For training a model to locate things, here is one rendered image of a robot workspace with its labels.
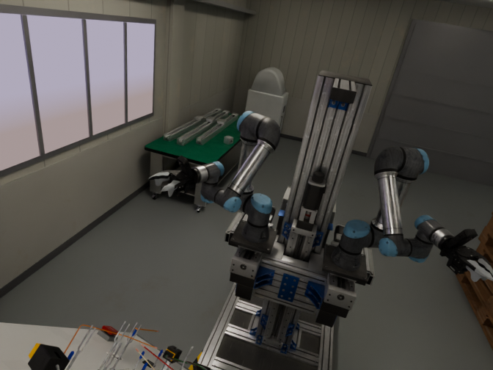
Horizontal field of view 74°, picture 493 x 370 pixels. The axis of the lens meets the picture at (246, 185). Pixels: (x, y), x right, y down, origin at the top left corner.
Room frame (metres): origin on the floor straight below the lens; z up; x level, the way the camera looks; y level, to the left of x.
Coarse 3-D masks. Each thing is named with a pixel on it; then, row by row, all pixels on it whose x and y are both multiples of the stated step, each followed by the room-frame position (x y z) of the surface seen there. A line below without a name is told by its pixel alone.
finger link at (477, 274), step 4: (468, 260) 0.96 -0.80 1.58; (472, 264) 0.94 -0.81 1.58; (476, 264) 0.94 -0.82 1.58; (468, 268) 0.95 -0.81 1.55; (476, 268) 0.92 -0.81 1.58; (480, 268) 0.92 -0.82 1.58; (472, 272) 0.93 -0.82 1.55; (476, 272) 0.92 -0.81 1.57; (480, 272) 0.91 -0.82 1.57; (484, 272) 0.90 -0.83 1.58; (488, 272) 0.90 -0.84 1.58; (472, 276) 0.93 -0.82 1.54; (476, 276) 0.92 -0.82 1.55; (480, 276) 0.91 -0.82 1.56; (484, 276) 0.90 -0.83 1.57; (488, 276) 0.89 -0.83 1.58; (472, 280) 0.93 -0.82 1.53; (476, 280) 0.91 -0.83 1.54; (492, 280) 0.88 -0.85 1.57
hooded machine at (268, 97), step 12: (264, 72) 6.60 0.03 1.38; (276, 72) 6.64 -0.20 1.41; (252, 84) 6.64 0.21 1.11; (264, 84) 6.59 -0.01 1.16; (276, 84) 6.54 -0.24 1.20; (252, 96) 6.59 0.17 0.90; (264, 96) 6.54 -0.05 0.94; (276, 96) 6.50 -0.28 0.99; (252, 108) 6.58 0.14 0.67; (264, 108) 6.53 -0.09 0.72; (276, 108) 6.49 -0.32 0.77; (276, 120) 6.48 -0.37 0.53
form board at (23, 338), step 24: (0, 336) 0.51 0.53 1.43; (24, 336) 0.56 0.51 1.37; (48, 336) 0.62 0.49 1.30; (72, 336) 0.69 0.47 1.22; (96, 336) 0.77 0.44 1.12; (120, 336) 0.88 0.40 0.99; (0, 360) 0.42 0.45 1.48; (24, 360) 0.46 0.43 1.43; (96, 360) 0.60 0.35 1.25; (120, 360) 0.68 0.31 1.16
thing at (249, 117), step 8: (248, 112) 1.59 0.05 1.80; (256, 112) 1.61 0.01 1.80; (240, 120) 1.57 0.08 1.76; (248, 120) 1.54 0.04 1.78; (256, 120) 1.53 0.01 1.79; (240, 128) 1.57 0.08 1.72; (248, 128) 1.53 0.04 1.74; (256, 128) 1.50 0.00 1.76; (240, 136) 1.58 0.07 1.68; (248, 136) 1.53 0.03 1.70; (256, 136) 1.51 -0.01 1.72; (248, 144) 1.54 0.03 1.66; (256, 144) 1.55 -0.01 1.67; (248, 152) 1.55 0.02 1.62; (240, 160) 1.57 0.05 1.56; (248, 192) 1.54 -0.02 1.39; (240, 208) 1.52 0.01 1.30
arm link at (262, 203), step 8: (248, 200) 1.51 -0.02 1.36; (256, 200) 1.47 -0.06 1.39; (264, 200) 1.49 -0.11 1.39; (248, 208) 1.48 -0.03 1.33; (256, 208) 1.45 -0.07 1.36; (264, 208) 1.45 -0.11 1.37; (248, 216) 1.49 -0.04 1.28; (256, 216) 1.45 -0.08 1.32; (264, 216) 1.45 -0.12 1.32; (256, 224) 1.45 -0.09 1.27; (264, 224) 1.46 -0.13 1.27
